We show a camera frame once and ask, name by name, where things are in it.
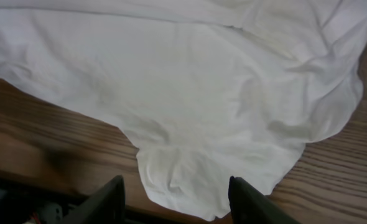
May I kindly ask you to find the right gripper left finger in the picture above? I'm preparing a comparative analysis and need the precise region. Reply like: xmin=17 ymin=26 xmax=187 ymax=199
xmin=60 ymin=175 xmax=126 ymax=224

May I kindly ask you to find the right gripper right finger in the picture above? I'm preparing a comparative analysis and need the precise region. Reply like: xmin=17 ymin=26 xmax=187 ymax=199
xmin=228 ymin=176 xmax=299 ymax=224

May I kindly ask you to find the white t-shirt with black print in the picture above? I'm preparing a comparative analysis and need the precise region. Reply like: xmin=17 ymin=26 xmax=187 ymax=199
xmin=0 ymin=0 xmax=367 ymax=221

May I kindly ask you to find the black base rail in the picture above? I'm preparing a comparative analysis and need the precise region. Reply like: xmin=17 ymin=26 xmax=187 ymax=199
xmin=0 ymin=179 xmax=172 ymax=224

